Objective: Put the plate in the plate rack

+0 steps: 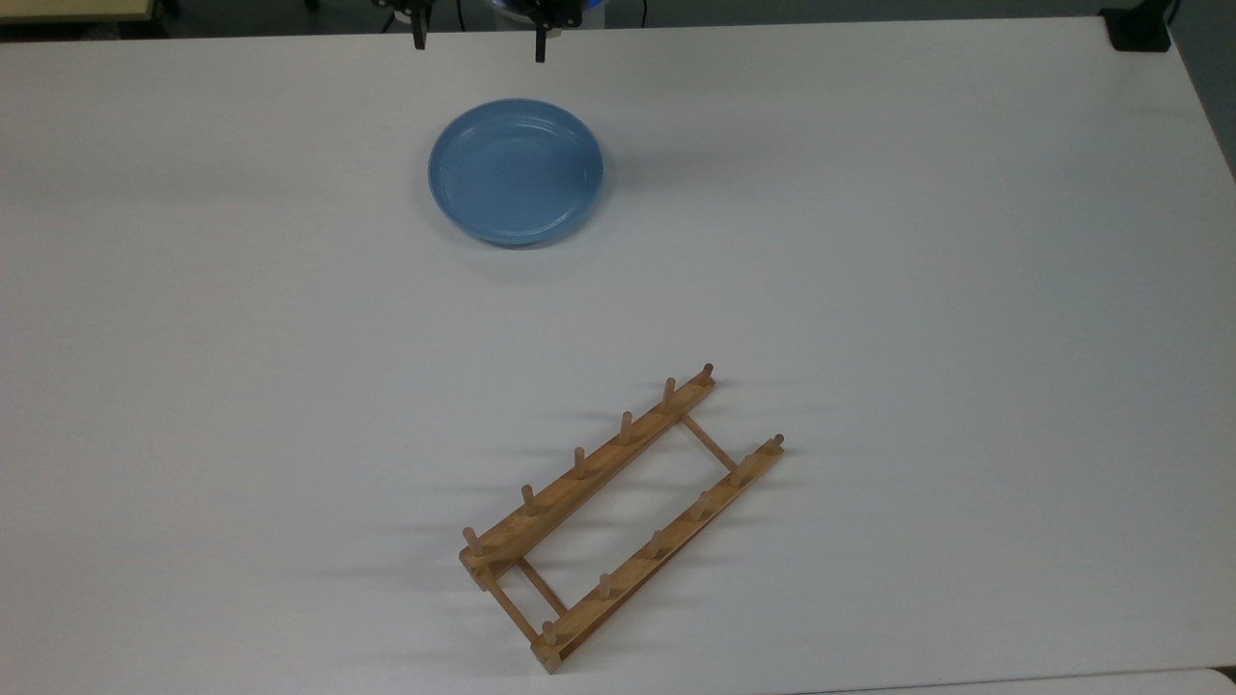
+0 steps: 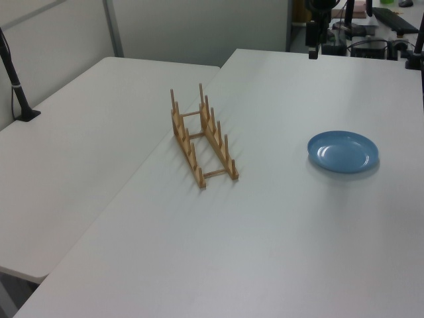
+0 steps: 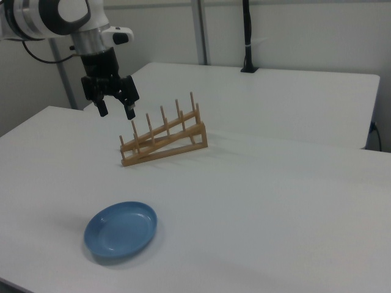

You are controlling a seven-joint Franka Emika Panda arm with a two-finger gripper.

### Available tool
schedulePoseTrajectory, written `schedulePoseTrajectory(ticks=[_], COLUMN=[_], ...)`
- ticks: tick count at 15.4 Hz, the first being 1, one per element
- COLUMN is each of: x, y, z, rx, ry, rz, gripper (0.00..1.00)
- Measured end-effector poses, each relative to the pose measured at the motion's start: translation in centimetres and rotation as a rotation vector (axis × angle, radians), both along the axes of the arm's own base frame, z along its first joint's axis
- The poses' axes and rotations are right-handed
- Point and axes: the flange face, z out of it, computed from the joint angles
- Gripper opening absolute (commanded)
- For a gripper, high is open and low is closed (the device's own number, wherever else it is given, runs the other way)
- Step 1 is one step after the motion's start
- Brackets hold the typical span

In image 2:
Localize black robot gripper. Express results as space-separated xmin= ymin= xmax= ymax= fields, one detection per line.
xmin=304 ymin=0 xmax=339 ymax=60

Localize blue round plate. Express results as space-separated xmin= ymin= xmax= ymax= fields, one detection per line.
xmin=307 ymin=130 xmax=380 ymax=174

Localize wooden peg plate rack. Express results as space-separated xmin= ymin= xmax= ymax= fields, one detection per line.
xmin=169 ymin=82 xmax=240 ymax=190

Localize black monitor stand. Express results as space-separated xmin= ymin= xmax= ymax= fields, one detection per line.
xmin=331 ymin=0 xmax=378 ymax=38

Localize beige flat board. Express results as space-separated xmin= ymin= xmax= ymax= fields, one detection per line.
xmin=333 ymin=0 xmax=368 ymax=19

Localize black electronics box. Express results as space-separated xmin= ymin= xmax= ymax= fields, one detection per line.
xmin=350 ymin=39 xmax=389 ymax=59

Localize black computer keyboard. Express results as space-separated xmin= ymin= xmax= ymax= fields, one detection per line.
xmin=372 ymin=7 xmax=420 ymax=34

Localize black pole with table clamp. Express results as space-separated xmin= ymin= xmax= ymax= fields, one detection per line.
xmin=403 ymin=0 xmax=424 ymax=70

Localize black camera pole with base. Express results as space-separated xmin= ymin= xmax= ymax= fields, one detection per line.
xmin=0 ymin=26 xmax=42 ymax=123

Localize thin black pole cable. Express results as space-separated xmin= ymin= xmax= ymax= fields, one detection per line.
xmin=9 ymin=86 xmax=19 ymax=122

